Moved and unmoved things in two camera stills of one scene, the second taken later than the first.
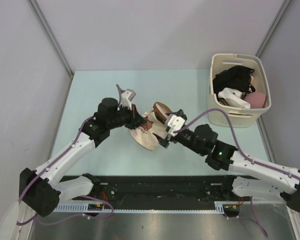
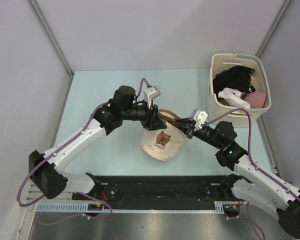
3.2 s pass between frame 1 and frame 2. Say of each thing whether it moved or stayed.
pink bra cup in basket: stayed
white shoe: stayed
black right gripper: moved
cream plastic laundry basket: stayed
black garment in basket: stayed
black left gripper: moved
